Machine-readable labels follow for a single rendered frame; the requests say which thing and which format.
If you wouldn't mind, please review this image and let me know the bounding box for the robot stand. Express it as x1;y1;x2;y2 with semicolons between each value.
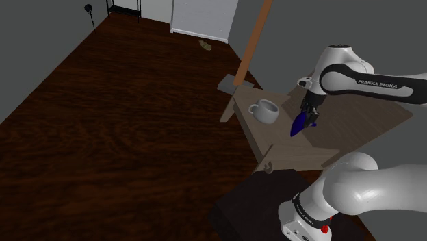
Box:
208;168;377;241

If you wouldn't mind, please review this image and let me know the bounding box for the black metal shelf rack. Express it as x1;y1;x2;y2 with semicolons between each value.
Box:
105;0;142;24

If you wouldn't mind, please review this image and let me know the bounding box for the brown floor lamp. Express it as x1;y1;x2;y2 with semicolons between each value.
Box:
217;0;274;96

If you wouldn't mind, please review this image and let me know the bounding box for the black round lamp on pole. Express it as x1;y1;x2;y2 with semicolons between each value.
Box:
83;3;97;34

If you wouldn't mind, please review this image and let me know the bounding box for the dark blue pointed object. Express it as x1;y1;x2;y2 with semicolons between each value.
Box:
289;111;318;138

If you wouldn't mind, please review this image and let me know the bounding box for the white mug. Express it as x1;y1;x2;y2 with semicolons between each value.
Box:
248;99;281;125

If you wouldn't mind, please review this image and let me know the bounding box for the light wooden table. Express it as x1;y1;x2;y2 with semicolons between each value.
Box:
219;84;415;175

